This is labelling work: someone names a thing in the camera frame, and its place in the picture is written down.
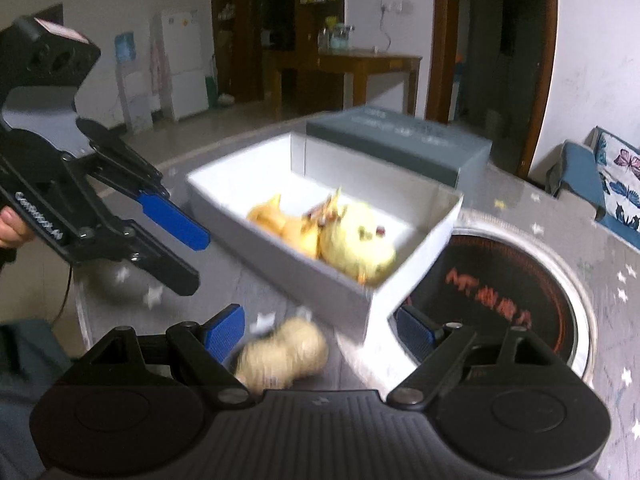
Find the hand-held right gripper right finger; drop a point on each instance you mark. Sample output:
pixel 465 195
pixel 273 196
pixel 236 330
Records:
pixel 414 334

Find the butterfly print blanket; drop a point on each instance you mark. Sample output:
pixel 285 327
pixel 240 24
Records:
pixel 622 180

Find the person's dark trouser leg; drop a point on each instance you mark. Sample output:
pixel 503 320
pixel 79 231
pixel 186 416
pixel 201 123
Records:
pixel 25 375

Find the yellow plush toy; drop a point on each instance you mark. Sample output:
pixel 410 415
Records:
pixel 357 250

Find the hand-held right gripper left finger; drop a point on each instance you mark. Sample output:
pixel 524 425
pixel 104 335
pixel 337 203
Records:
pixel 224 334

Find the beige ginger root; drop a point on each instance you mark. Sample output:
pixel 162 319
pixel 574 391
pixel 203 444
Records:
pixel 285 357

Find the round black induction cooktop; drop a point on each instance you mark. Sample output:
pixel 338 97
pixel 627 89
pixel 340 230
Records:
pixel 500 270

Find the orange plush toy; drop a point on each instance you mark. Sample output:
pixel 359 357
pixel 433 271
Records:
pixel 285 227

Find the clear glass jar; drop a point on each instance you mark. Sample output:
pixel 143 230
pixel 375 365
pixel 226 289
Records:
pixel 342 39

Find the white refrigerator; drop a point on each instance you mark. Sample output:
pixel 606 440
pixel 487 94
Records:
pixel 185 60

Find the small red-yellow vegetable scrap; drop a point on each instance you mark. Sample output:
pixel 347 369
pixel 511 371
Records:
pixel 325 210

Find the person's left hand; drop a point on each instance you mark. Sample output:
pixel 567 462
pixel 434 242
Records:
pixel 12 230

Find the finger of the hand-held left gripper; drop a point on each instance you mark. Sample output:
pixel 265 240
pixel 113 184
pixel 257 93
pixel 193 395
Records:
pixel 172 220
pixel 165 265

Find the grey rectangular box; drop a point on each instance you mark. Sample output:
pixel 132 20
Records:
pixel 400 145

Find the grey star-quilted desktop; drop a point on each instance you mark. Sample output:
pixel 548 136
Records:
pixel 550 200

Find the water dispenser with blue bottle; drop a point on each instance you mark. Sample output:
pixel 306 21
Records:
pixel 126 46

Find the white cardboard box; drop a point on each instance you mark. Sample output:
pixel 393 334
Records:
pixel 400 280

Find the white wall socket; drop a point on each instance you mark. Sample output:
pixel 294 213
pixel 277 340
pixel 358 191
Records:
pixel 397 7

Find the dark wooden shelf cabinet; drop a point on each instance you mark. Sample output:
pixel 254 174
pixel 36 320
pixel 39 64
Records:
pixel 295 20

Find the blue sofa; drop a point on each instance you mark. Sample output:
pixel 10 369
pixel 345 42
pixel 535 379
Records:
pixel 575 170

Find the brown wooden side table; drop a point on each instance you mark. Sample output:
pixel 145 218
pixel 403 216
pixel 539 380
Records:
pixel 350 60

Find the brown wooden door frame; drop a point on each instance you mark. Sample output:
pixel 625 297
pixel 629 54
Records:
pixel 542 85

